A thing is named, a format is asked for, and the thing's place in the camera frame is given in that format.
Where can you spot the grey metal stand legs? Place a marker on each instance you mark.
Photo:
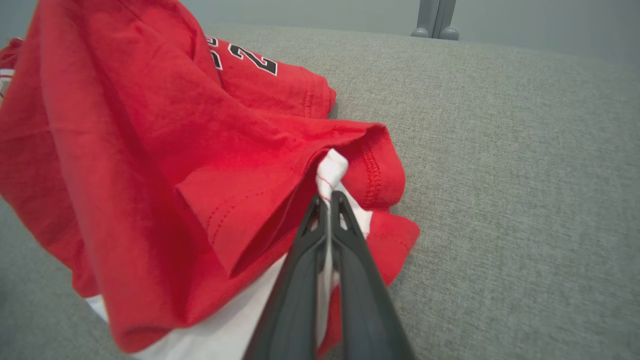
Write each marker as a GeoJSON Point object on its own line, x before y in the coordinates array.
{"type": "Point", "coordinates": [430, 15]}

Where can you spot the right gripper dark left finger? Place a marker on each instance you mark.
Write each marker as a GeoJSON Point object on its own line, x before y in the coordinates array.
{"type": "Point", "coordinates": [290, 310]}

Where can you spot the red shirt with white sleeves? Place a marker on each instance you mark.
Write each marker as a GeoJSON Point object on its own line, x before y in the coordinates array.
{"type": "Point", "coordinates": [7, 56]}

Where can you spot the red shorts with white trim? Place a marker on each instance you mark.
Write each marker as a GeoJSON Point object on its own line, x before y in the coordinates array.
{"type": "Point", "coordinates": [150, 150]}

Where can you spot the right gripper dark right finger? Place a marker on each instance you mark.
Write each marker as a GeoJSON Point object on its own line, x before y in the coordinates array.
{"type": "Point", "coordinates": [365, 310]}

